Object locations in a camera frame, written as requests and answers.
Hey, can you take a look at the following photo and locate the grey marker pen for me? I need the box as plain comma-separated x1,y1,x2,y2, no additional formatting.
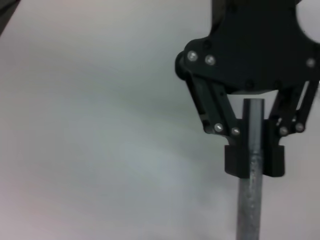
236,98,266,240

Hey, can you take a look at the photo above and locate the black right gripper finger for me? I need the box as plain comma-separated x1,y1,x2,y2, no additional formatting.
175,56,251,180
263,79,320,178

